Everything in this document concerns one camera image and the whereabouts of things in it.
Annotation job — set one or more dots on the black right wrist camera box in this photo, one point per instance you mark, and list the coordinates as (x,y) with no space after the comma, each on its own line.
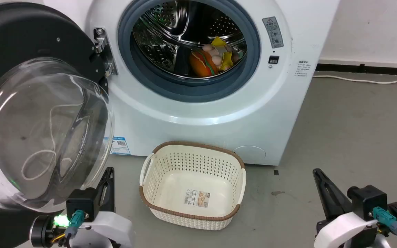
(369,199)

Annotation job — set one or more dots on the stainless steel drum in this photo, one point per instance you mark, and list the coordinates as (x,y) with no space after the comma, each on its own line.
(171,27)

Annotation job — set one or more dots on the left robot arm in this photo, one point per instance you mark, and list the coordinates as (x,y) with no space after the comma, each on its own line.
(41,230)

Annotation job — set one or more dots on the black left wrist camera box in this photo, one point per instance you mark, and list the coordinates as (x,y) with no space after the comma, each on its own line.
(81,205)

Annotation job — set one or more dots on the orange hamburger toy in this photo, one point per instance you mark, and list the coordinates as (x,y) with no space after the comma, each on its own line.
(202,65)

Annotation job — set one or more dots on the basket product label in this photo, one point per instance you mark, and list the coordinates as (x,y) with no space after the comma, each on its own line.
(197,198)

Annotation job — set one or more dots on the blue white energy label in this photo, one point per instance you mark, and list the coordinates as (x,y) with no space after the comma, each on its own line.
(120,146)

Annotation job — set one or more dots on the cream laundry basket brown rim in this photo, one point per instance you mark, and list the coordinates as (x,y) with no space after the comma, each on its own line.
(191,217)

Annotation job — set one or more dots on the grey warning sticker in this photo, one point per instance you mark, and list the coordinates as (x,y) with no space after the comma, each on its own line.
(273,32)

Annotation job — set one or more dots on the round filter cover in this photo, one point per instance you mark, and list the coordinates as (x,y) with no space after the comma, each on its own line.
(250,155)

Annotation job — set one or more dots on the beige doll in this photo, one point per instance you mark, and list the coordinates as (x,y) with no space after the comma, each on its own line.
(209,48)

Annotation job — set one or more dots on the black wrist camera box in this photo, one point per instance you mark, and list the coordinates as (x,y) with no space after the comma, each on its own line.
(369,199)
(81,205)

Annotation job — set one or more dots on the black door latch socket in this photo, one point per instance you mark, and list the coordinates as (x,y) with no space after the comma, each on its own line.
(273,60)

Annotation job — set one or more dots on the yellow cloth toy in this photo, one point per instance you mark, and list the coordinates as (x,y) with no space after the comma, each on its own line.
(219,42)

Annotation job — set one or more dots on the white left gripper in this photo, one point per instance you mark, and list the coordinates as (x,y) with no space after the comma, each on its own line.
(112,227)

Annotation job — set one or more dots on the small text sticker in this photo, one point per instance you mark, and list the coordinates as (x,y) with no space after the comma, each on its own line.
(303,68)

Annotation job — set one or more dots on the black round washer door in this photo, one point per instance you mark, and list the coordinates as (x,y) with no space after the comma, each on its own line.
(12,31)

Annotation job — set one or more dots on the metal door hinge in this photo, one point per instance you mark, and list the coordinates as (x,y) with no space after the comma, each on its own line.
(102,41)

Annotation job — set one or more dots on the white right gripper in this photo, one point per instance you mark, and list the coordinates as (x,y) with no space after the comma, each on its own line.
(343,229)

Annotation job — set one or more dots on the white front-load washing machine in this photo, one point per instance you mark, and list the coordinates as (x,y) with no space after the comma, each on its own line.
(202,127)

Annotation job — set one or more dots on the black baseboard strip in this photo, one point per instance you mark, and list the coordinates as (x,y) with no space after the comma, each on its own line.
(367,69)

